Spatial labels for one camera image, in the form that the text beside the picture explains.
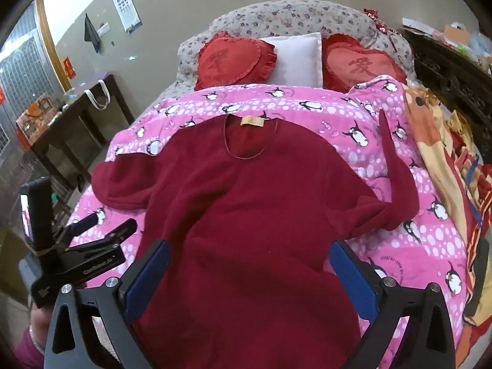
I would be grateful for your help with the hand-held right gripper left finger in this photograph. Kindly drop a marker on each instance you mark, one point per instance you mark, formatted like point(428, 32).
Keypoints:
point(148, 278)

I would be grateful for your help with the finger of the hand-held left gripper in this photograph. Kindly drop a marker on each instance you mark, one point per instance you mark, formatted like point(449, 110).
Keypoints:
point(111, 234)
point(82, 225)

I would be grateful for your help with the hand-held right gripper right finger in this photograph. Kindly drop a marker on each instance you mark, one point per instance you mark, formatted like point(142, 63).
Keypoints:
point(353, 276)

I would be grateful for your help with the dark red sweater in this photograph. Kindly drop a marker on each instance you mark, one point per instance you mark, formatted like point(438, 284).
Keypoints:
point(238, 219)

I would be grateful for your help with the dark wooden chair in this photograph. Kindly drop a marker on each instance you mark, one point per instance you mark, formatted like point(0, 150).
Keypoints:
point(61, 194)

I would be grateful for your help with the green cloth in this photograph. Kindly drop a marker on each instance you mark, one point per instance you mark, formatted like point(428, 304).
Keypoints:
point(55, 198)

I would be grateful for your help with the dark wooden table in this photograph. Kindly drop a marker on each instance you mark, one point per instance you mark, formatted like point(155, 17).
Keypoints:
point(77, 123)

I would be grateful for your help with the orange printed box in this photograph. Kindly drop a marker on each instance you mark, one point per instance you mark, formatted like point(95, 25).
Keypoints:
point(36, 119)

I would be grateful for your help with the white tote bag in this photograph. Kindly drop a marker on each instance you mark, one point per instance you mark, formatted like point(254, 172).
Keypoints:
point(100, 98)

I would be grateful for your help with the orange cartoon printed blanket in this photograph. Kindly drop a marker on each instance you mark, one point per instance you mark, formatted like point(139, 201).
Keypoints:
point(438, 150)

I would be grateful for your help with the frosted glass door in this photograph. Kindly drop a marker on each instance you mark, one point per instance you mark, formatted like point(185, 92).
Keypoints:
point(27, 57)

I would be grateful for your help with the pink penguin print blanket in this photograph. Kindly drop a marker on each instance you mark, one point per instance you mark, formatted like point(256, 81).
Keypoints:
point(307, 103)

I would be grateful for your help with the dark hanging cloth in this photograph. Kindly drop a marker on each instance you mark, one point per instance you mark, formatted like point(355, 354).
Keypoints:
point(92, 32)

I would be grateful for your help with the red heart cushion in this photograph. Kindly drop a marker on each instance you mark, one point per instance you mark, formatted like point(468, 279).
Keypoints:
point(357, 63)
point(230, 59)

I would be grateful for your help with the white pillow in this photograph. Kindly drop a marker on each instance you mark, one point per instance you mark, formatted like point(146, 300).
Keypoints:
point(299, 57)

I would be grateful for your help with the dark carved wooden cabinet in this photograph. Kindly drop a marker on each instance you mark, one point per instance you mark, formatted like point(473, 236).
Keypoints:
point(442, 69)

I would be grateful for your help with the red shiny wrapping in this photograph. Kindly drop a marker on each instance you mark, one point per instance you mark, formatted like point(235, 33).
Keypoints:
point(378, 19)

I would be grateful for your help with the orange cardboard box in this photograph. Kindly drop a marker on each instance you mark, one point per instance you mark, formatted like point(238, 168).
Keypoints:
point(456, 34)

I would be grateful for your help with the floral padded headboard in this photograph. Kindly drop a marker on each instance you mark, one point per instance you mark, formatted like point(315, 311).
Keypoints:
point(288, 15)

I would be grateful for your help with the white wall socket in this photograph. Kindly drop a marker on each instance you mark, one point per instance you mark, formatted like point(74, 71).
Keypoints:
point(103, 27)

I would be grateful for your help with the wall eye chart poster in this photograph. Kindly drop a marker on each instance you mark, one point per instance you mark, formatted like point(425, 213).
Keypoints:
point(126, 5)

